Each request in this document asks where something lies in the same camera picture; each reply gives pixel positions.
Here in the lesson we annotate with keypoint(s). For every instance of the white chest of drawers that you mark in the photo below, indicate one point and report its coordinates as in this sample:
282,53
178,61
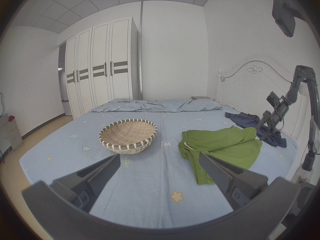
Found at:
11,134

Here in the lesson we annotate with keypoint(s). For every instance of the grey bedside table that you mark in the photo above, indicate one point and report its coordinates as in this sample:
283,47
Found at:
201,98

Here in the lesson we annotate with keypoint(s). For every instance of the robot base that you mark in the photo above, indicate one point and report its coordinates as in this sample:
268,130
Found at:
303,196

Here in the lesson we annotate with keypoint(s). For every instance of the bed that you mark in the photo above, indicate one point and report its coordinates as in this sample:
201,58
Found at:
150,174

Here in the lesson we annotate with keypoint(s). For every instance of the pale blue quilt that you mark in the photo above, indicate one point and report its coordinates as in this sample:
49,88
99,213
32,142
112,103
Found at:
150,105

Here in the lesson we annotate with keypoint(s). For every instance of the green shorts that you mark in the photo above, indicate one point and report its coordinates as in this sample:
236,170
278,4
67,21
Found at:
225,144

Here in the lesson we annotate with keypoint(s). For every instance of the white wardrobe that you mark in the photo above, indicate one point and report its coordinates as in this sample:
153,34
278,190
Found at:
100,71

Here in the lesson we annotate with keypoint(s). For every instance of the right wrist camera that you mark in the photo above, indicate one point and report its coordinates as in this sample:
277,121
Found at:
273,99

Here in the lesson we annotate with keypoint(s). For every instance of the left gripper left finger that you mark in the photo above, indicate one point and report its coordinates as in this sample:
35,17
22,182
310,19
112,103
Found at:
97,176

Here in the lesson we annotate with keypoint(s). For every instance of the dark blue garment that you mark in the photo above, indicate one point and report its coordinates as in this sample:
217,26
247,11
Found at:
243,120

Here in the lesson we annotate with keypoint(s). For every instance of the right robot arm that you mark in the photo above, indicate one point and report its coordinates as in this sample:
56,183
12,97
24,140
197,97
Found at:
297,81

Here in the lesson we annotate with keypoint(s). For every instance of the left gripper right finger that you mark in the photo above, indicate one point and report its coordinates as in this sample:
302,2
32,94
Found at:
225,179

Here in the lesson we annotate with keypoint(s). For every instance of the grey wall duct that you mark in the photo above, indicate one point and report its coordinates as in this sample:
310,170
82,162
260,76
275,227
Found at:
140,59

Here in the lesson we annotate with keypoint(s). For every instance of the small red object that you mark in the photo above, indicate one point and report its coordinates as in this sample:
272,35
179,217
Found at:
10,119

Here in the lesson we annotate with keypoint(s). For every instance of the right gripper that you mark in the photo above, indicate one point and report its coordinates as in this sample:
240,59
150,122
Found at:
277,115

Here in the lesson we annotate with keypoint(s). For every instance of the round woven basket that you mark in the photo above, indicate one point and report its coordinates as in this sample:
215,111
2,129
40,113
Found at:
127,134

